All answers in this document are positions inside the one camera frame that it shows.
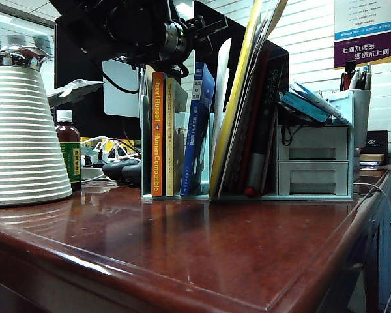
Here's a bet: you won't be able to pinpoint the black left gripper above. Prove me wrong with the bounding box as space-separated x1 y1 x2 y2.
182 14 229 57

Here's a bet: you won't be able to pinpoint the silver grey flat panel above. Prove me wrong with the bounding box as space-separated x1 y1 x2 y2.
102 59 141 119

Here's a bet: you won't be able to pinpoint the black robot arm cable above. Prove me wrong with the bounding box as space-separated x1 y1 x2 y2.
101 63 141 95

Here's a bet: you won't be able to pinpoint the thin black cable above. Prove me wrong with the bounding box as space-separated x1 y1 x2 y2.
276 102 315 147

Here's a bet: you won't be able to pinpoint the brown medicine bottle white cap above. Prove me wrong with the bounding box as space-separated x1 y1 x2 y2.
54 109 83 192

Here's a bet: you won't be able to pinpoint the brown flat book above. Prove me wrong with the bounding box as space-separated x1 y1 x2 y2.
358 153 385 164

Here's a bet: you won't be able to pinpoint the small black box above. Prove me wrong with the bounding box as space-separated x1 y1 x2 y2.
360 130 389 156

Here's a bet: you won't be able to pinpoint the red thin folder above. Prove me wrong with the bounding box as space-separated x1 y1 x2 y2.
237 48 271 196

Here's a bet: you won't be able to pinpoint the yellow file folder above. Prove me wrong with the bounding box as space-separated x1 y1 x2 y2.
209 0 263 198

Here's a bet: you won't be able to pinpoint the light blue desk bookshelf organizer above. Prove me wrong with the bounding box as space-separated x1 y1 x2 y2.
139 70 371 201

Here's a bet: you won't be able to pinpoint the black computer mouse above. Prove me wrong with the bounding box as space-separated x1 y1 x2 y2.
102 159 141 187

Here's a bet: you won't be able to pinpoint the black computer monitor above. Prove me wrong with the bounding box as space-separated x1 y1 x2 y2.
53 19 143 141

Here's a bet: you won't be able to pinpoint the white ribbed thermos jug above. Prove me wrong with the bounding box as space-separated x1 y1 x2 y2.
0 44 74 209

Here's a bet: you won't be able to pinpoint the wall poster purple banner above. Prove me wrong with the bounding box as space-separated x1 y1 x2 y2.
333 0 391 70

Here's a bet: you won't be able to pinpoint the leaning books and folders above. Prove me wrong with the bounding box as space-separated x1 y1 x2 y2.
221 0 289 196

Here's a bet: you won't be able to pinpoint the cream yellow paperback book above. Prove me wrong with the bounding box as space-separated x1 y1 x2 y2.
164 77 189 197

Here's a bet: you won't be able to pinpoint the white charging cable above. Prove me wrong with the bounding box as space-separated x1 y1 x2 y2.
352 182 391 313

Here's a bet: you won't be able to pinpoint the blue paperback book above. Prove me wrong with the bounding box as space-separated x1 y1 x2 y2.
179 61 216 196

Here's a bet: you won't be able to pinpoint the white paper sheet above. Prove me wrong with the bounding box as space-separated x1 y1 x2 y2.
213 38 233 144

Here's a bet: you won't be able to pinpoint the white power strip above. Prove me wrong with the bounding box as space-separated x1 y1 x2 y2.
80 156 118 179

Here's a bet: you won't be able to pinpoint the white pen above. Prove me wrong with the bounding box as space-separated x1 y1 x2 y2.
348 70 362 91

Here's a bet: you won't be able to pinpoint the dark book Chinese title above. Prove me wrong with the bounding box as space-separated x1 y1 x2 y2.
249 53 290 196

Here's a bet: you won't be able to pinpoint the blue grey pen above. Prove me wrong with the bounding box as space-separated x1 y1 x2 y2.
361 64 372 91

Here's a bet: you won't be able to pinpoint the small teal blue book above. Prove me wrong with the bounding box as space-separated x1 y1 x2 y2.
282 90 332 124

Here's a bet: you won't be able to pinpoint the pale blue organizer drawer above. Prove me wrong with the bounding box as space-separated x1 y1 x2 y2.
278 161 349 196
276 125 349 162

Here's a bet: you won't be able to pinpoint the orange Human Compatible book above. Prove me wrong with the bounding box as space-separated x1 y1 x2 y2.
151 71 166 197

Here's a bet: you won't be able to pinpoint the grey model airplane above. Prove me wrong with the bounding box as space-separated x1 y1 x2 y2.
46 80 105 108

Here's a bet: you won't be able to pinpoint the light blue pamphlet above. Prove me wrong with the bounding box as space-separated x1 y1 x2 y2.
291 80 351 127

